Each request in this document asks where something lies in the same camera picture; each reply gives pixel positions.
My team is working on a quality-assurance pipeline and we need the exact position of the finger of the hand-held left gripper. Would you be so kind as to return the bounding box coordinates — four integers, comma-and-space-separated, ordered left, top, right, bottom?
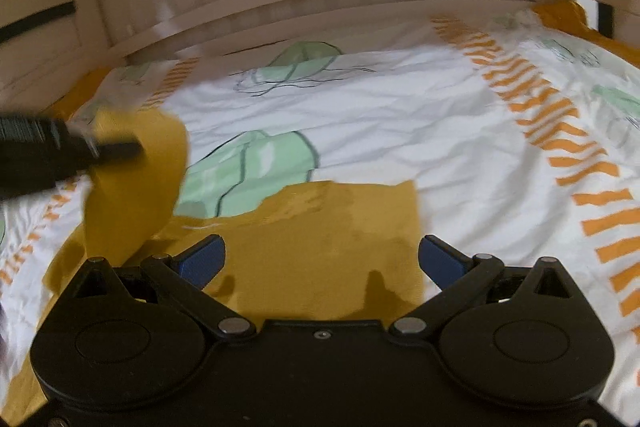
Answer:
92, 141, 145, 162

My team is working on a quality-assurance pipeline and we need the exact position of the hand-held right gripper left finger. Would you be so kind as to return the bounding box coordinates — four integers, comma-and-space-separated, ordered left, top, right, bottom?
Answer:
59, 234, 257, 342

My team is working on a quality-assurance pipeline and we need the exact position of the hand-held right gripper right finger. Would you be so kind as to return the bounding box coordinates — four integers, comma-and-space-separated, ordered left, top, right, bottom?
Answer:
389, 235, 577, 337

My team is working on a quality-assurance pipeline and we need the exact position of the mustard yellow small garment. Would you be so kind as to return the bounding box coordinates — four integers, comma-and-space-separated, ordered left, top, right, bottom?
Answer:
0, 107, 426, 427

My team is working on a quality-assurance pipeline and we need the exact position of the white printed blanket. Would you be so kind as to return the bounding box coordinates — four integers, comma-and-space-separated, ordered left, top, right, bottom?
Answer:
0, 9, 640, 358

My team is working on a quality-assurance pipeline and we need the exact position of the mustard yellow bed sheet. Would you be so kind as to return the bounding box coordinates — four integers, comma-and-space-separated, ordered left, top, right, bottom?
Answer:
530, 0, 640, 68

